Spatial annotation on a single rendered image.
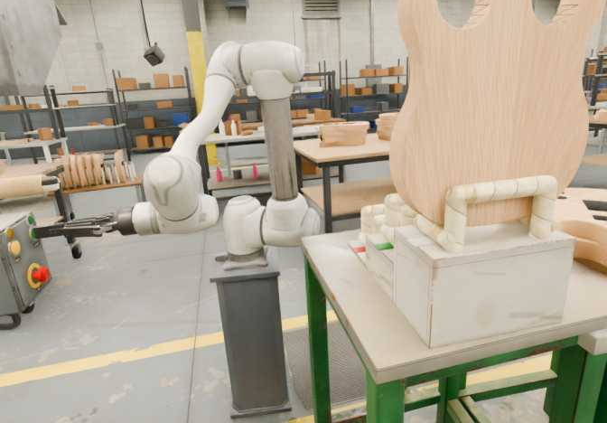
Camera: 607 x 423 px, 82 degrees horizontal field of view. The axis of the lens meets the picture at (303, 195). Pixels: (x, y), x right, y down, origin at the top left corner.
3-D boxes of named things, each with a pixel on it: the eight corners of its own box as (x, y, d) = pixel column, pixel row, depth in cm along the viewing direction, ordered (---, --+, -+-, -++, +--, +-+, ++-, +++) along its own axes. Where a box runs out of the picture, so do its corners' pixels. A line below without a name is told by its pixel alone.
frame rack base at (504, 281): (431, 352, 60) (435, 260, 56) (391, 303, 75) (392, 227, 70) (563, 322, 66) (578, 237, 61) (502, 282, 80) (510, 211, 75)
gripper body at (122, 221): (135, 239, 90) (96, 244, 89) (142, 227, 98) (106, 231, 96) (130, 211, 88) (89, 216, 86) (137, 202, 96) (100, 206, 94)
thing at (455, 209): (450, 254, 58) (453, 199, 55) (439, 246, 61) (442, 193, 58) (467, 251, 58) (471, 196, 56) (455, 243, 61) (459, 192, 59)
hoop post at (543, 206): (538, 240, 60) (546, 187, 58) (524, 233, 63) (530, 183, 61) (555, 238, 61) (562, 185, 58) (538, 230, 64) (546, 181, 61)
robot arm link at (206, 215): (163, 207, 101) (152, 185, 90) (218, 200, 105) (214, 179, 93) (164, 242, 97) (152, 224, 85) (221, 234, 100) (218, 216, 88)
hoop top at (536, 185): (453, 208, 55) (454, 189, 54) (441, 202, 58) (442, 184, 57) (561, 194, 59) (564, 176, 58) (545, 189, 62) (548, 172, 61)
